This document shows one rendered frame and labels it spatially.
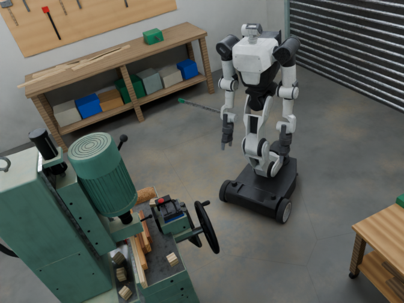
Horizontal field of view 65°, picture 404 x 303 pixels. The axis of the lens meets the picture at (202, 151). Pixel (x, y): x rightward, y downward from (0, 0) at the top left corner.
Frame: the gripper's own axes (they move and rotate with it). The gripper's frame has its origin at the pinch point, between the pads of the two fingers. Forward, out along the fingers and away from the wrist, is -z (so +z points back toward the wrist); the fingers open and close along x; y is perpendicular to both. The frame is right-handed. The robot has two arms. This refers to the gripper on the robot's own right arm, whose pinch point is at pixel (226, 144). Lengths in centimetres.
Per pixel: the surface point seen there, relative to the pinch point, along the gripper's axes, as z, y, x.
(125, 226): 6, 26, 128
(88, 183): 35, 26, 144
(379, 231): -12, 117, 27
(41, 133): 55, 18, 154
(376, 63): 54, 67, -189
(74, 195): 31, 23, 148
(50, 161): 45, 19, 153
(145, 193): 2, 7, 97
